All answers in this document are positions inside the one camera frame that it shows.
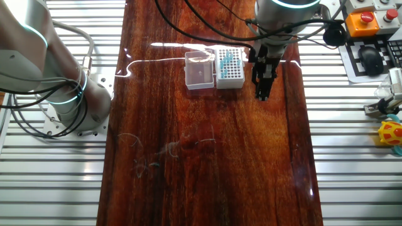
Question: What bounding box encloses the silver ribbed camera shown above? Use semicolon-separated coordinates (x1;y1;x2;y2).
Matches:
388;67;402;101

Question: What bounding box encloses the clear plastic box lid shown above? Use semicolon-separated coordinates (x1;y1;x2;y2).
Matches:
183;50;217;91

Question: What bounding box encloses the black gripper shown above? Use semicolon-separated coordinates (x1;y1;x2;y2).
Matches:
249;42;285;101

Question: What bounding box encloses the grey emergency stop box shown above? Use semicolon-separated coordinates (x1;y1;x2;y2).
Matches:
374;8;402;35

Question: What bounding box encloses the black keyboard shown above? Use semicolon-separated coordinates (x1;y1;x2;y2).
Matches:
386;39;402;68

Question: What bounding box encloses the silver clamp with black knob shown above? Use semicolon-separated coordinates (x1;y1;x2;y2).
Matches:
363;95;402;119

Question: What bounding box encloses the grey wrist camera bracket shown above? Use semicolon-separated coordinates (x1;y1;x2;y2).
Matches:
318;0;346;19

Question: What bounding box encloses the grey button box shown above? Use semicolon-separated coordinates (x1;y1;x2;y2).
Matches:
373;0;398;11
345;0;374;13

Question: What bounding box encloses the grey cable with metal connector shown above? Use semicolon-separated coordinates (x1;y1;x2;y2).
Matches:
52;20;95;78

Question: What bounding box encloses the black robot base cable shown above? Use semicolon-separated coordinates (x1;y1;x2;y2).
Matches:
0;80;89;139

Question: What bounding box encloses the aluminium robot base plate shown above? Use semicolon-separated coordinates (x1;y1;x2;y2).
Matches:
42;73;116;139

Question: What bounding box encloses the glossy brown wooden board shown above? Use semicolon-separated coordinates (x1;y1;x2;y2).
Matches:
95;0;324;226

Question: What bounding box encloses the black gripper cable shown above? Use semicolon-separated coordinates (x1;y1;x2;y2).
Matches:
183;0;345;42
154;0;257;51

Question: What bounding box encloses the black white marker sheet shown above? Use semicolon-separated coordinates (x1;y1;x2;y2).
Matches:
337;34;402;84

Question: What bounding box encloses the red emergency stop button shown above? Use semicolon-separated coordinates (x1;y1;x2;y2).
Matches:
345;11;380;38

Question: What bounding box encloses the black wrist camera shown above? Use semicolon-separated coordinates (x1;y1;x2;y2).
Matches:
322;23;348;47

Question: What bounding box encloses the yellow orange turtle toy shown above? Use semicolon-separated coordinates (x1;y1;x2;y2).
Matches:
378;113;402;157

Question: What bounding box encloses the black computer mouse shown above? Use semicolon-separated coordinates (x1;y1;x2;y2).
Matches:
357;45;384;77

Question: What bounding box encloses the white pipette tip rack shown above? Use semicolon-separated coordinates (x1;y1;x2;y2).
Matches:
215;46;246;90

